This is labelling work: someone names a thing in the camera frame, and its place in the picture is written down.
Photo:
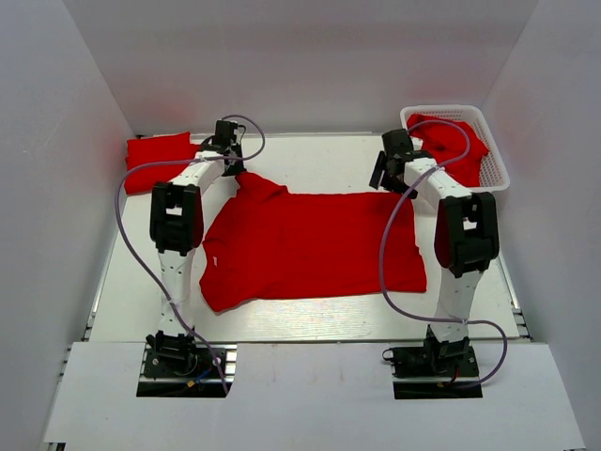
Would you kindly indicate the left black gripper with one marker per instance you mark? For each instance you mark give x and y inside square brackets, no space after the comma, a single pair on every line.
[238,168]

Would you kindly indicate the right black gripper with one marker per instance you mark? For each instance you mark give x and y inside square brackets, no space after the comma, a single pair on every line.
[386,182]

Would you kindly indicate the red t shirt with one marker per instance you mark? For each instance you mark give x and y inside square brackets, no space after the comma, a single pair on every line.
[267,243]
[167,148]

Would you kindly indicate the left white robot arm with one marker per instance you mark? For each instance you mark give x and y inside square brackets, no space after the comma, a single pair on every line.
[177,219]

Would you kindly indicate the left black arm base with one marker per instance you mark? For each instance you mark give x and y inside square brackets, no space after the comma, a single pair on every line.
[180,366]

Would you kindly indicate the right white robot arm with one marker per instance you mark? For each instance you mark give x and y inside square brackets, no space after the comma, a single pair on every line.
[466,236]

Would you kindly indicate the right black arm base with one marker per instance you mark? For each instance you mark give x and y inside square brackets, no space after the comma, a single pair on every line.
[434,370]

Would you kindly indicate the red shirts in basket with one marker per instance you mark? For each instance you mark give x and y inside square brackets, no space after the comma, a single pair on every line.
[447,142]

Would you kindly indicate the folded red t shirt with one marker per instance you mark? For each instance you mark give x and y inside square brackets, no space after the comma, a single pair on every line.
[167,148]

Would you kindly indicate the white plastic basket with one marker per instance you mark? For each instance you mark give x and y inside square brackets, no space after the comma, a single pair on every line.
[493,174]

